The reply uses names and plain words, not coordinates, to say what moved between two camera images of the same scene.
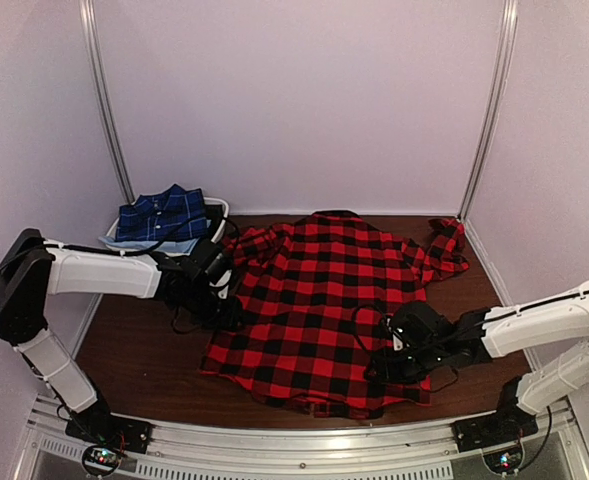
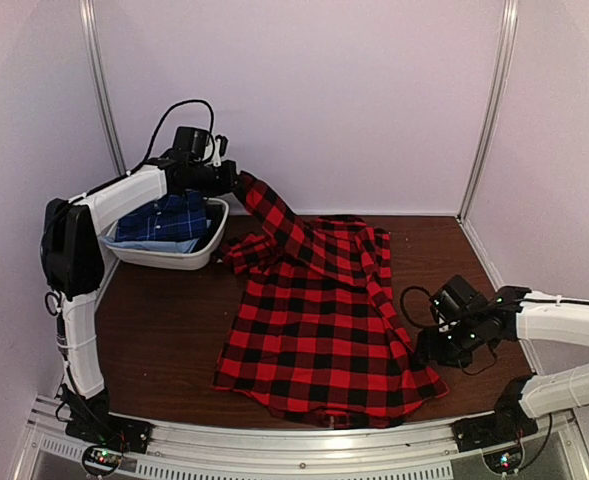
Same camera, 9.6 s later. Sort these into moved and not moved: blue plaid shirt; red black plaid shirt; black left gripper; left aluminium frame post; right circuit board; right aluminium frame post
Moved: black left gripper; red black plaid shirt
Not moved: right circuit board; left aluminium frame post; blue plaid shirt; right aluminium frame post
